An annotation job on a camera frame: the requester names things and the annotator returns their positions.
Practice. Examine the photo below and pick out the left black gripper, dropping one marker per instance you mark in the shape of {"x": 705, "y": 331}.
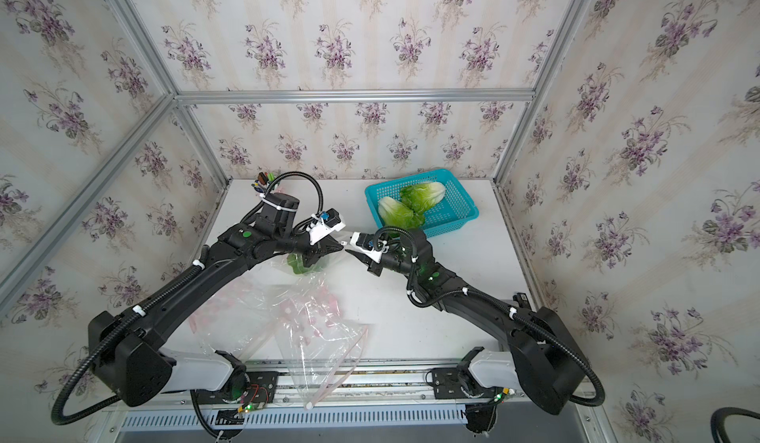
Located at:
{"x": 321, "y": 249}

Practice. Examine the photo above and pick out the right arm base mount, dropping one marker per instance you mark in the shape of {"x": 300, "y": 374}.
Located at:
{"x": 481, "y": 374}

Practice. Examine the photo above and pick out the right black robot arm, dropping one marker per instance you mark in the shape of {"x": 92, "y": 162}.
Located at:
{"x": 538, "y": 354}

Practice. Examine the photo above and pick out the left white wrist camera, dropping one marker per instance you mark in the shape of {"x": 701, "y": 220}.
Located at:
{"x": 324, "y": 224}

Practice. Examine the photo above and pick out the teal plastic basket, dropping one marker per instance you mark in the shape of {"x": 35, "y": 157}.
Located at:
{"x": 452, "y": 213}

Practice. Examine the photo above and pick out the black chair edge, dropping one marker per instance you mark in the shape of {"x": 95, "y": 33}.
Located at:
{"x": 733, "y": 424}

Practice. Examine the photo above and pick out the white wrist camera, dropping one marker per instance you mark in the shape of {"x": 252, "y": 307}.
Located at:
{"x": 324, "y": 224}
{"x": 363, "y": 240}

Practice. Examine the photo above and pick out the grey block with black device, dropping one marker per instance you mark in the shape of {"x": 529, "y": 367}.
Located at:
{"x": 522, "y": 301}

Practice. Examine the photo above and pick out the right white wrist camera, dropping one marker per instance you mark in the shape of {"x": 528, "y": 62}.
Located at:
{"x": 363, "y": 240}

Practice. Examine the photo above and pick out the chinese cabbage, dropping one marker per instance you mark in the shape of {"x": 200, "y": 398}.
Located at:
{"x": 423, "y": 196}
{"x": 394, "y": 213}
{"x": 296, "y": 262}

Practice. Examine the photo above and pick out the zip-top bag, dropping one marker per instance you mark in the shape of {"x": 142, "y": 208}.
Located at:
{"x": 330, "y": 260}
{"x": 320, "y": 347}
{"x": 238, "y": 319}

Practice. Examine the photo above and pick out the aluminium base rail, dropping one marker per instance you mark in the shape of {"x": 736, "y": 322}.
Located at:
{"x": 350, "y": 383}

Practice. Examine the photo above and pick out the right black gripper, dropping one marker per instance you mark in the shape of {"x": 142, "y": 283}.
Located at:
{"x": 375, "y": 269}

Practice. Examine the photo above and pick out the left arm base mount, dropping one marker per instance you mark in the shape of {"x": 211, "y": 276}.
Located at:
{"x": 250, "y": 390}

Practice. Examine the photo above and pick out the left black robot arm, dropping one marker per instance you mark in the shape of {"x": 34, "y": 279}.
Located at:
{"x": 127, "y": 360}

